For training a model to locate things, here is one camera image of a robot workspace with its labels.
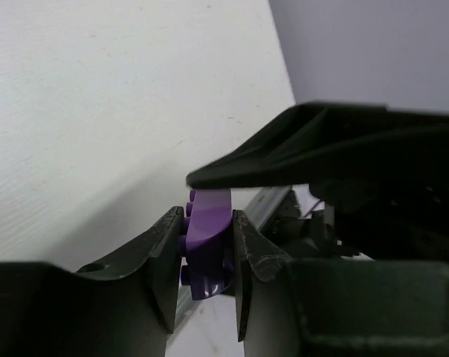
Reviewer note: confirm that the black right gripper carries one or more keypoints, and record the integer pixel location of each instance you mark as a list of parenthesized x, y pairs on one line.
[(343, 150)]

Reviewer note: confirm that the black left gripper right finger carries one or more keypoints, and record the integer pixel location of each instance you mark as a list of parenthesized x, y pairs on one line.
[(289, 306)]

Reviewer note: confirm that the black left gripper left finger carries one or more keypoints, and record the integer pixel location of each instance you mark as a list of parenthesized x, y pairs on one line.
[(122, 304)]

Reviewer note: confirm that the purple lego brick with studs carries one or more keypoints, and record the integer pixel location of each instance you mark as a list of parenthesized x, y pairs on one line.
[(208, 270)]

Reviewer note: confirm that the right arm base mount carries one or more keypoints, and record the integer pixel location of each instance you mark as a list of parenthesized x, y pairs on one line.
[(287, 213)]

